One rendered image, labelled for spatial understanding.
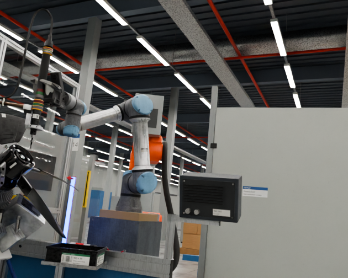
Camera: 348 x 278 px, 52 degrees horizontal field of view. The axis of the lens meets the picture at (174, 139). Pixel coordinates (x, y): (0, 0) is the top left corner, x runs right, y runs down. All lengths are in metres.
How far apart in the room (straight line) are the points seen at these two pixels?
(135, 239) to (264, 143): 1.58
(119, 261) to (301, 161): 1.81
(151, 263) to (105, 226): 0.41
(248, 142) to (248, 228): 0.71
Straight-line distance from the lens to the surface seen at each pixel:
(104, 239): 1.98
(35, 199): 1.50
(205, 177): 1.55
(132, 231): 1.90
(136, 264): 1.70
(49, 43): 1.71
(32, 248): 1.98
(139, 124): 1.94
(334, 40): 9.73
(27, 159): 1.51
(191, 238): 9.45
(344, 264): 3.05
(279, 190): 3.02
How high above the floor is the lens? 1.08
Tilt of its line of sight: 11 degrees up
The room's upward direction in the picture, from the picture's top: 5 degrees clockwise
